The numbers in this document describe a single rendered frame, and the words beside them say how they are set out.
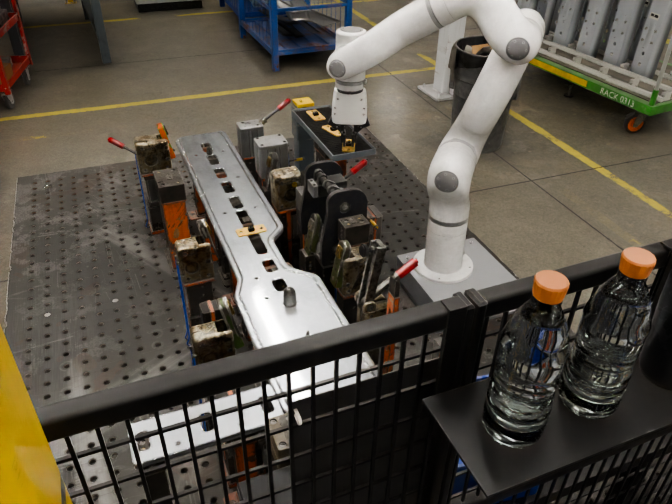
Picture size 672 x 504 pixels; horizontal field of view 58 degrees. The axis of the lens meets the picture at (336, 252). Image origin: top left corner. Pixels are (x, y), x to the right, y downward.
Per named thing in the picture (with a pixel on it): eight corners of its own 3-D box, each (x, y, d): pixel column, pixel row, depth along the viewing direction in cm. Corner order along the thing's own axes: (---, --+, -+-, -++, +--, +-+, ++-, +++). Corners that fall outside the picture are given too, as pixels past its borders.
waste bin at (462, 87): (426, 134, 468) (437, 38, 426) (487, 125, 484) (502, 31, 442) (460, 163, 429) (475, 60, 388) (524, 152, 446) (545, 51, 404)
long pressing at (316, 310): (166, 140, 224) (166, 136, 223) (226, 131, 231) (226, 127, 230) (286, 423, 120) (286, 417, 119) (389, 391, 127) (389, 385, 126)
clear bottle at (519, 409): (468, 413, 67) (500, 266, 55) (518, 397, 69) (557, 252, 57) (503, 461, 62) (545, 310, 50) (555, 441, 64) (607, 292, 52)
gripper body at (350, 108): (368, 80, 175) (366, 117, 182) (332, 79, 175) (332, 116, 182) (368, 90, 169) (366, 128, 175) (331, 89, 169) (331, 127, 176)
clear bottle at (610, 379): (543, 388, 70) (588, 244, 58) (588, 373, 72) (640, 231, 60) (582, 431, 65) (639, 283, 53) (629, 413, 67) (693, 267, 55)
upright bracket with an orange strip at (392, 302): (376, 431, 154) (389, 273, 125) (381, 429, 154) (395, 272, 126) (381, 440, 152) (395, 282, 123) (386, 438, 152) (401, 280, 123)
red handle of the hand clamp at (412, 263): (356, 295, 140) (410, 252, 139) (361, 300, 142) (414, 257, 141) (364, 306, 137) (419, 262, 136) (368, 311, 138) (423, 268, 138)
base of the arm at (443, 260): (448, 242, 206) (453, 194, 196) (485, 272, 193) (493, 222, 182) (401, 259, 199) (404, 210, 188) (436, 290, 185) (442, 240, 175)
